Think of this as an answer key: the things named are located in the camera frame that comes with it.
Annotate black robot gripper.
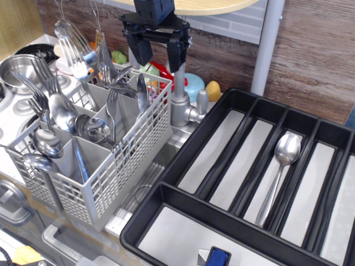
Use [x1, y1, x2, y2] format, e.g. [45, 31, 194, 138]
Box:
[120, 1, 191, 73]

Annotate steel slotted spoon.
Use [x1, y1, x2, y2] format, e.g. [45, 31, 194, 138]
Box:
[54, 20, 98, 69]

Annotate steel spoon centre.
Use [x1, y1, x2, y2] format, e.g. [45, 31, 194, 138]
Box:
[48, 93, 89, 184]

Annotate grey plastic cutlery basket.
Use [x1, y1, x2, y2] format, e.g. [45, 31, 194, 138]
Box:
[7, 73, 173, 232]

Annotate steel spoon front left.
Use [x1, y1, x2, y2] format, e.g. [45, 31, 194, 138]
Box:
[33, 129, 64, 158]

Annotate steel spoon in tray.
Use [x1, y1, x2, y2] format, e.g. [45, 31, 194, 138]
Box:
[255, 133, 301, 228]

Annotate steel spoon lowest left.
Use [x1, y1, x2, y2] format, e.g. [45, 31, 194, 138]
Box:
[1, 144, 54, 172]

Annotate black cutlery tray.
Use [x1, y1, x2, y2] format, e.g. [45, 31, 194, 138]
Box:
[120, 88, 354, 265]

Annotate red toy pepper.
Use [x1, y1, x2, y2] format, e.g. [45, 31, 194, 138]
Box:
[149, 61, 188, 89]

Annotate green toy vegetable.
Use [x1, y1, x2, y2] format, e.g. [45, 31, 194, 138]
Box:
[111, 50, 127, 64]

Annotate light blue toy bowl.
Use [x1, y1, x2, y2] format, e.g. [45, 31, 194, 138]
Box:
[185, 73, 205, 97]

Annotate wooden round shelf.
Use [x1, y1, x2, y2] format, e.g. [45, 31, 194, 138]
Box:
[104, 0, 258, 16]

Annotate small steel fork back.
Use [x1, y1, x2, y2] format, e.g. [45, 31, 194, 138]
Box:
[97, 38, 117, 84]

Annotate steel fork middle compartment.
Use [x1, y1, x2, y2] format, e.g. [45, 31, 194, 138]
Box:
[106, 88, 118, 142]

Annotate yellow toy lemon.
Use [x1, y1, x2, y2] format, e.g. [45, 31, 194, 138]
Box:
[205, 81, 221, 101]

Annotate grey toy faucet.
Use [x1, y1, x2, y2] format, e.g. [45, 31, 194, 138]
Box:
[128, 47, 209, 127]

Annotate large steel fork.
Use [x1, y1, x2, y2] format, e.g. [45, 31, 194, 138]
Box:
[59, 38, 99, 111]

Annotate steel fork left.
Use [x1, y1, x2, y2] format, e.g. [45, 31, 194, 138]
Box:
[11, 51, 56, 131]

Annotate steel pot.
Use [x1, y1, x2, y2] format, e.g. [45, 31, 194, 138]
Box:
[1, 54, 39, 95]

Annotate blue object at bottom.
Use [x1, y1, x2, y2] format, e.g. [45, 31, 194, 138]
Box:
[197, 247, 231, 266]

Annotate white metal post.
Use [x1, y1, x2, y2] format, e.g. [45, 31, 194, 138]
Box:
[251, 0, 285, 96]

